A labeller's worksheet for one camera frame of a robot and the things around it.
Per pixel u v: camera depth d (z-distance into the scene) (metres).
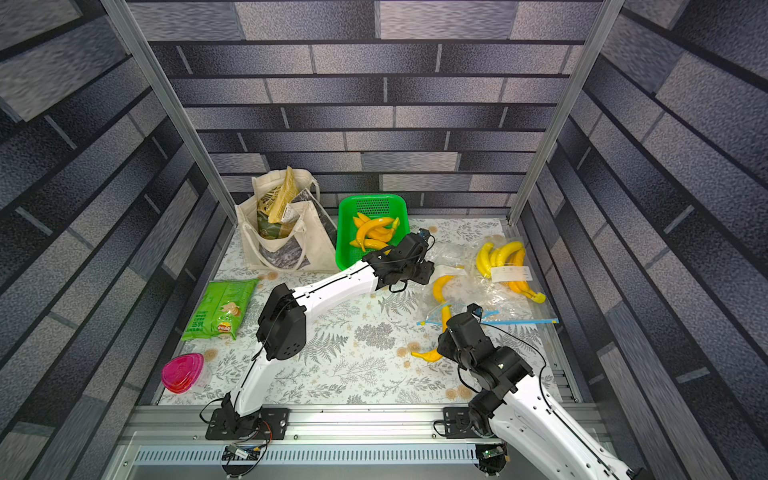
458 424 0.73
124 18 0.70
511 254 1.01
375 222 1.11
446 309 0.82
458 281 1.00
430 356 0.74
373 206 1.18
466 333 0.58
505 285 0.98
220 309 0.88
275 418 0.76
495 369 0.52
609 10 0.69
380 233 1.10
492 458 0.73
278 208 0.90
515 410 0.48
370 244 1.09
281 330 0.53
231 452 0.71
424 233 0.79
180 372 0.72
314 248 0.95
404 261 0.68
